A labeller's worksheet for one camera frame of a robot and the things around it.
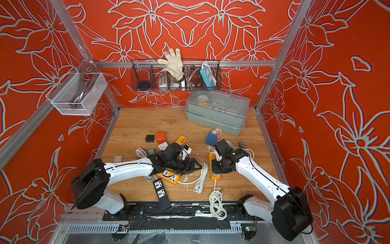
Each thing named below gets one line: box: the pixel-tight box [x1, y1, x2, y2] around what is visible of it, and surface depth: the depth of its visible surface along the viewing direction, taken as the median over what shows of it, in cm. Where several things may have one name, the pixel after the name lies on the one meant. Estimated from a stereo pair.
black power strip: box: [152, 177, 171, 211], surface depth 78 cm
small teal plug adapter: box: [146, 148, 155, 156], surface depth 95 cm
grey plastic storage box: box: [184, 89, 251, 136], surface depth 98 cm
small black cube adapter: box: [145, 134, 155, 143], surface depth 102 cm
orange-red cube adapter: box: [155, 132, 167, 145], surface depth 99 cm
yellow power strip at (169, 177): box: [155, 169, 180, 186], surface depth 83 cm
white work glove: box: [157, 47, 185, 84], surface depth 91 cm
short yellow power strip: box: [175, 135, 187, 146], surface depth 100 cm
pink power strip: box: [211, 128, 223, 138], surface depth 103 cm
